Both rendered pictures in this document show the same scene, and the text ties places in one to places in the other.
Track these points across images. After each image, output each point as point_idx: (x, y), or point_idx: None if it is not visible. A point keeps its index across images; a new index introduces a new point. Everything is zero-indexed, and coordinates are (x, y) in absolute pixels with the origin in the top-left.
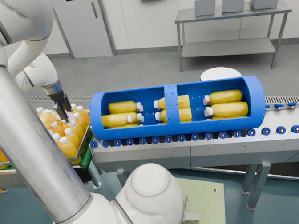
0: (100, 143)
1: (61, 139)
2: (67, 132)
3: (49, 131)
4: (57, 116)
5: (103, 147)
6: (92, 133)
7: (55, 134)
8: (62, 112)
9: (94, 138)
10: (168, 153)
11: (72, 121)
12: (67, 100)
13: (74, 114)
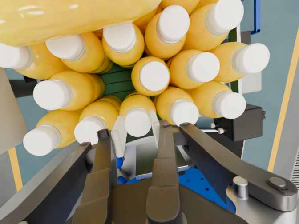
0: (131, 157)
1: (33, 138)
2: (78, 141)
3: (66, 45)
4: (174, 18)
5: (119, 172)
6: (135, 163)
7: (52, 96)
8: (74, 203)
9: (142, 139)
10: None
11: (140, 127)
12: (214, 190)
13: (185, 112)
